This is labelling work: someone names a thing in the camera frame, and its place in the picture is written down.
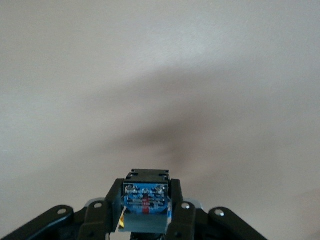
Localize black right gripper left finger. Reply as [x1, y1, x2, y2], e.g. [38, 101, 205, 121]
[0, 178, 126, 240]

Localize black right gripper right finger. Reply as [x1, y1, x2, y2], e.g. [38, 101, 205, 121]
[166, 179, 267, 240]

